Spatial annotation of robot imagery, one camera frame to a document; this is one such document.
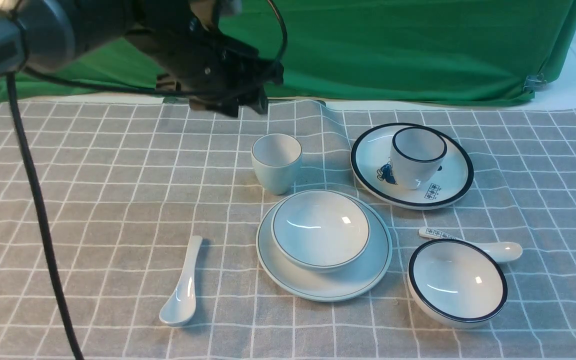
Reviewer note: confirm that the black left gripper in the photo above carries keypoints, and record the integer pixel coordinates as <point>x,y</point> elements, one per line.
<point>214,71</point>

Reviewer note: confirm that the pale blue cup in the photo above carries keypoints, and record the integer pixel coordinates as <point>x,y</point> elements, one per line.
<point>277,159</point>

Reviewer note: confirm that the pale blue bowl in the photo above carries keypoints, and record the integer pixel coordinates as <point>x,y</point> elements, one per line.
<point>320,230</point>

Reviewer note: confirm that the pale blue spoon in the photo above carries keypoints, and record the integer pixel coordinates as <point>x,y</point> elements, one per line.
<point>181,306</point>

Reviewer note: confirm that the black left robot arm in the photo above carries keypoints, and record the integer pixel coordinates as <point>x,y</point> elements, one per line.
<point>40,37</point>

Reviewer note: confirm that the white patterned spoon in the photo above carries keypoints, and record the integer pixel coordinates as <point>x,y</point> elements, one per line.
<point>500,252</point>

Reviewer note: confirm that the grey checked tablecloth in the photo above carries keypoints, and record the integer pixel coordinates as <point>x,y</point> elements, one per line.
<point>126,186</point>

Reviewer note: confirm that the white black-rimmed bowl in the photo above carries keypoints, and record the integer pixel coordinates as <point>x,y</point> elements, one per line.
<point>456,284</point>

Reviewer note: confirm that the white black-rimmed plate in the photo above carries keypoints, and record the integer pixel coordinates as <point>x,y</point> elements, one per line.
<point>371,164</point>

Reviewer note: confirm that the white black-rimmed cup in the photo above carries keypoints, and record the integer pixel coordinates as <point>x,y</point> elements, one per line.
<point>416,155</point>

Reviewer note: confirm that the green backdrop cloth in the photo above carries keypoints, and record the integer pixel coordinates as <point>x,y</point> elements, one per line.
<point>467,53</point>

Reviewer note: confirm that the pale blue plate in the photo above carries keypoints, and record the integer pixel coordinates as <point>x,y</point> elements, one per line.
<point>341,284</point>

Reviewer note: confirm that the metal binder clip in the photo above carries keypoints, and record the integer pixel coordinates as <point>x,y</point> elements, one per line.
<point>534,83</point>

